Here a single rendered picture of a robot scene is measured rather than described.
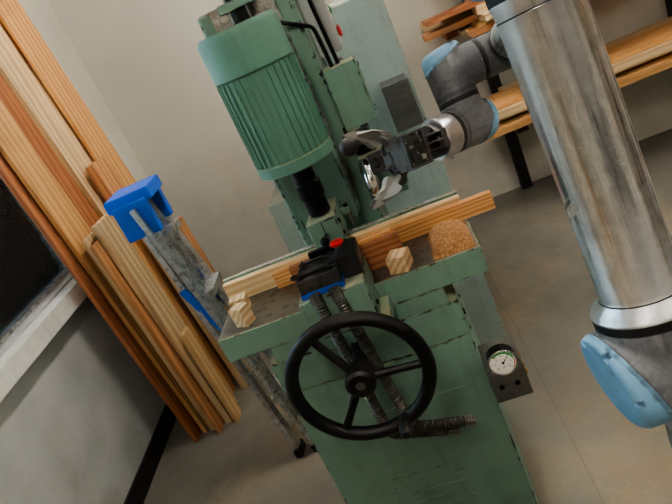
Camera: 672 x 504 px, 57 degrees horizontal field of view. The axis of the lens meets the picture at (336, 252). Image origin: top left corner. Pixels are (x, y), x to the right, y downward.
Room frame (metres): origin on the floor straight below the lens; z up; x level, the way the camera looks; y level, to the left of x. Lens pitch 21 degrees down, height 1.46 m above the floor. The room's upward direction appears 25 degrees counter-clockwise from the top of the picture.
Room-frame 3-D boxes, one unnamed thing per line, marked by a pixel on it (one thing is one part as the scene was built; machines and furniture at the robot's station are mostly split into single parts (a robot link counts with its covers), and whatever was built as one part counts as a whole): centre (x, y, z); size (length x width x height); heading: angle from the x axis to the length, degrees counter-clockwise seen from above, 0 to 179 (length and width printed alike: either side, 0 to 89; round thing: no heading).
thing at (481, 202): (1.31, -0.10, 0.92); 0.54 x 0.02 x 0.04; 79
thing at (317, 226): (1.35, -0.01, 0.99); 0.14 x 0.07 x 0.09; 169
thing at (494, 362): (1.08, -0.22, 0.65); 0.06 x 0.04 x 0.08; 79
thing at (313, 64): (1.62, -0.06, 1.16); 0.22 x 0.22 x 0.72; 79
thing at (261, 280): (1.35, -0.01, 0.92); 0.60 x 0.02 x 0.05; 79
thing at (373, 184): (1.44, -0.15, 1.02); 0.12 x 0.03 x 0.12; 169
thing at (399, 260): (1.17, -0.11, 0.92); 0.05 x 0.04 x 0.04; 151
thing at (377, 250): (1.24, -0.03, 0.93); 0.22 x 0.01 x 0.06; 79
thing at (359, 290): (1.14, 0.03, 0.91); 0.15 x 0.14 x 0.09; 79
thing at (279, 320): (1.23, 0.01, 0.87); 0.61 x 0.30 x 0.06; 79
